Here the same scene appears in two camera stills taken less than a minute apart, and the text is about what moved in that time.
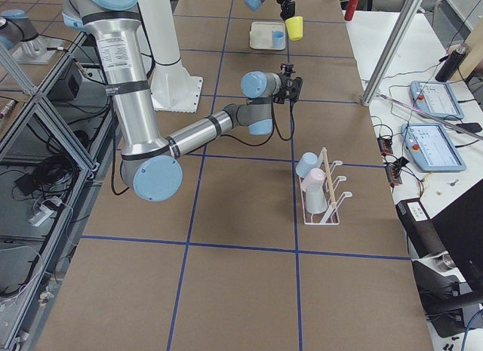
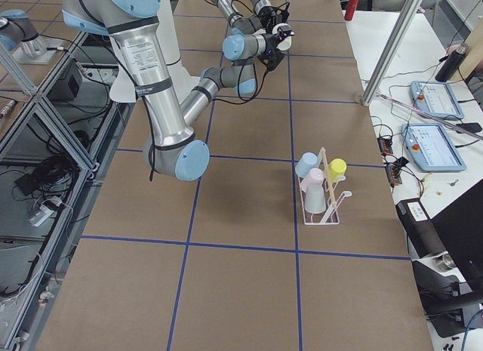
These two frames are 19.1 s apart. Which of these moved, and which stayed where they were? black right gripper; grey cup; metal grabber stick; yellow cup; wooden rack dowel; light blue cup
Moved: black right gripper; yellow cup
Stayed: light blue cup; wooden rack dowel; metal grabber stick; grey cup
